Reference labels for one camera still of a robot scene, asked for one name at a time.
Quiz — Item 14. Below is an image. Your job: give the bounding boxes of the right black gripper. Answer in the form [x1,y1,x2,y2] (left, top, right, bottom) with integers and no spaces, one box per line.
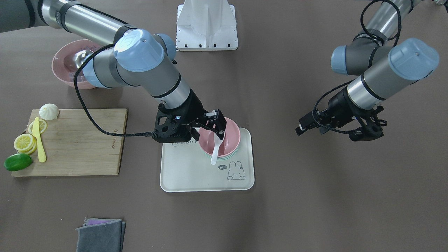
[152,90,227,144]

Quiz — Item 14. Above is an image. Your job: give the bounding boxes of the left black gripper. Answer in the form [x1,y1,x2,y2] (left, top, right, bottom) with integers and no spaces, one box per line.
[295,88,387,141]

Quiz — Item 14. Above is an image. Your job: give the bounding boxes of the white ceramic spoon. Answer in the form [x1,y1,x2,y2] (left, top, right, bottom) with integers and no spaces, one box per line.
[211,134,225,165]

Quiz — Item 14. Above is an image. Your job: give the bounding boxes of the small pink bowl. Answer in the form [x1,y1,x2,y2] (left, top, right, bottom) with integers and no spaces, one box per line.
[199,117,241,156]

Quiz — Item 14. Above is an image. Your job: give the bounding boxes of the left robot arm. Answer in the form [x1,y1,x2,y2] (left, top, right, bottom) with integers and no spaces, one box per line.
[296,0,440,141]

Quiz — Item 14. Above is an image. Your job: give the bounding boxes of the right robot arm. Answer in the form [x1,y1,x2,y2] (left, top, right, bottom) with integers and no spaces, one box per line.
[1,0,227,143]

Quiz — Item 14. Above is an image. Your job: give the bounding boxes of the large pink bowl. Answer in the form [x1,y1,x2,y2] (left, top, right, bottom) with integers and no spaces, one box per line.
[51,39,101,87]

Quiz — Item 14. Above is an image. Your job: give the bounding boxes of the lemon slice stack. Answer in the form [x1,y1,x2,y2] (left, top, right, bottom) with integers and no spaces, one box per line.
[13,134,37,154]

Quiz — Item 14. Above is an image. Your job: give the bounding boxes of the green stacked bowls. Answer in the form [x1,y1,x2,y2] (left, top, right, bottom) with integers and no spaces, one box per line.
[202,147,239,161]

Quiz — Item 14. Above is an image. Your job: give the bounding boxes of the cream rabbit tray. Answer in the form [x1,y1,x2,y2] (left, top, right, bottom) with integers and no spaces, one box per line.
[160,128,256,193]

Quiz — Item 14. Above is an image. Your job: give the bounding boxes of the bamboo cutting board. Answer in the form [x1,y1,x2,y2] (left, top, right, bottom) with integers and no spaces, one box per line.
[12,108,128,177]

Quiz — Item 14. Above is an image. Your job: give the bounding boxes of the steel ice scoop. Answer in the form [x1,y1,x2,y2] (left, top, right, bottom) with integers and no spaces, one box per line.
[63,50,94,73]

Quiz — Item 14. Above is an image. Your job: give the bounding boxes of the grey folded cloth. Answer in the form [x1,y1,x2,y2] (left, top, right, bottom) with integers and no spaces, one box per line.
[76,218,126,252]

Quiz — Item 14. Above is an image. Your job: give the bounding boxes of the lemon slice upper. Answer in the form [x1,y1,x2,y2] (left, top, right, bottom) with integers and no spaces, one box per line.
[28,119,47,134]

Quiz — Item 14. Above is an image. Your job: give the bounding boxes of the yellow plastic knife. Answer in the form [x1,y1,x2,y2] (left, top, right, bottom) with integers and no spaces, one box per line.
[32,117,47,163]

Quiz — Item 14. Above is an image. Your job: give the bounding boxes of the green lime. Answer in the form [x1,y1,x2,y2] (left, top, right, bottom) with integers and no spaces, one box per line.
[3,153,33,171]

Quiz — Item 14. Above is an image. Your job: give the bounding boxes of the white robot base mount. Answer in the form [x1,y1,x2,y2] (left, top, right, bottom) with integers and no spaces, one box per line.
[175,0,239,51]

